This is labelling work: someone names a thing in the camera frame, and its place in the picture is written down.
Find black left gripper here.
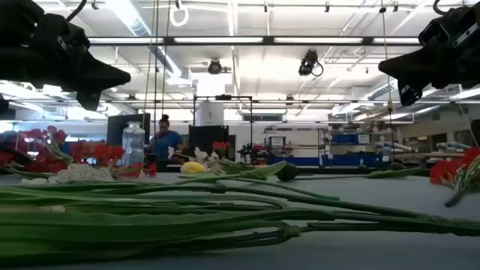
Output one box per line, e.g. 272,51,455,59
31,13,132,92

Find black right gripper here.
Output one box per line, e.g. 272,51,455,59
378,5,472,89

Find orange-red carnation bunch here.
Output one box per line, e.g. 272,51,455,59
69,139,125,170

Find thin-stemmed red flower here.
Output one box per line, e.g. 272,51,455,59
123,160,158,179

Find white blossom spray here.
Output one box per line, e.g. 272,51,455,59
20,162,114,185
166,145,241,176

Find red blossom spray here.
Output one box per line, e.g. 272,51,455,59
429,145,480,209
0,125,69,174

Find yellow tulip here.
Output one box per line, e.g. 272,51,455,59
0,202,480,266
178,160,207,176

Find black tulip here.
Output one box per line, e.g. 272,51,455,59
175,160,300,185

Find clear glass vase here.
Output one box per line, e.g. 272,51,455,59
121,121,146,168

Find black screen panel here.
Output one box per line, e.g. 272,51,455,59
106,112,152,147
187,124,230,155

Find person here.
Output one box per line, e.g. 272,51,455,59
147,113,185,161

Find blue storage bins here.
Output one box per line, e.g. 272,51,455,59
331,133,371,146

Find white column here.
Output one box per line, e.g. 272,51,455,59
194,100,226,127

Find small red flower bunch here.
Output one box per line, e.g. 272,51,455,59
211,139,232,159

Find blue barrier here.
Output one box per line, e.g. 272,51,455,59
265,155,380,168

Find hanging cable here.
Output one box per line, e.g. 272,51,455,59
141,0,161,131
379,0,397,168

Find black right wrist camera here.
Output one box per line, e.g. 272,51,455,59
397,80,424,108

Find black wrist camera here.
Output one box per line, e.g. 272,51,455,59
397,80,424,108
76,89,103,112

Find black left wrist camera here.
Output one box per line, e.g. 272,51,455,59
76,89,103,112

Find black overhead gantry frame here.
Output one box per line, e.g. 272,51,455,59
86,35,422,47

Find white cable loop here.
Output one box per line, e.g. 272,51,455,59
168,0,191,29

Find black overhead camera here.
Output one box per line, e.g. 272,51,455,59
298,47,324,78
206,58,224,76

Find thin black station frame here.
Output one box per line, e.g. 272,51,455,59
192,94,254,166

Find black table frame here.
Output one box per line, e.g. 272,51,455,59
157,164,432,176

